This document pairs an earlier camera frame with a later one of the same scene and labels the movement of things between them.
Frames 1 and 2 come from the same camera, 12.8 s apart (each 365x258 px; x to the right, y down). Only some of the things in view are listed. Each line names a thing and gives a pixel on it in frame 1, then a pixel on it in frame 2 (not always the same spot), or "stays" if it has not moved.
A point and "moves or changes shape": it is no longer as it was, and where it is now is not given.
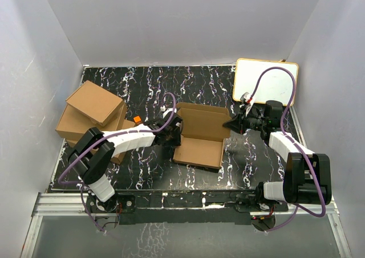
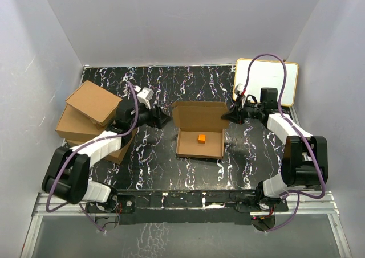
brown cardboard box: [203, 134] moves or changes shape
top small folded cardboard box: [96, 103] stays
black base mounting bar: [185, 208] stays
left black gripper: [175, 142] to [157, 119]
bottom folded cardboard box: [118, 156] stays
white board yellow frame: [276, 85] stays
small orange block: [137, 119] moves or changes shape
